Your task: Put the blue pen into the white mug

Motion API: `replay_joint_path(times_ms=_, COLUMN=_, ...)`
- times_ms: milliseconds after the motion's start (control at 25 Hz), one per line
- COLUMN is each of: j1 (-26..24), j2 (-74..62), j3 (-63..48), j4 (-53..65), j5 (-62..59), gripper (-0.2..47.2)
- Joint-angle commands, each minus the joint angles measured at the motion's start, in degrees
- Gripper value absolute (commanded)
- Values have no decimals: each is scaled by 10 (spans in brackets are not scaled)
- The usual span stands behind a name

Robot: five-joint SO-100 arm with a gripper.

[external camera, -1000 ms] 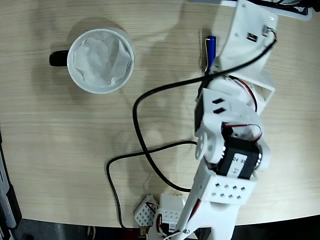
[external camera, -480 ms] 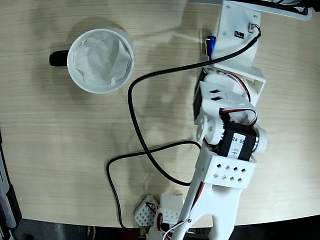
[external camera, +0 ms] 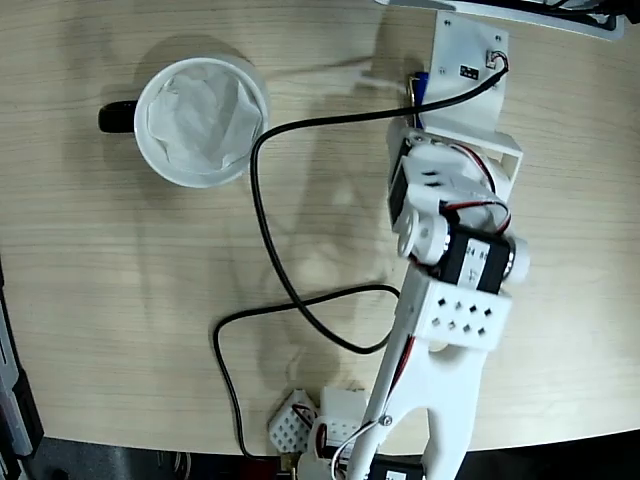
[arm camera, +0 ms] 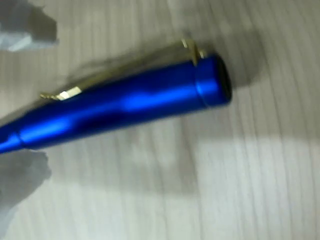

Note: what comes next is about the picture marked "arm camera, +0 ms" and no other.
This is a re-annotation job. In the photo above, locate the blue metallic pen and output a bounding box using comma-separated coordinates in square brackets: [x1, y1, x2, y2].
[0, 37, 233, 155]

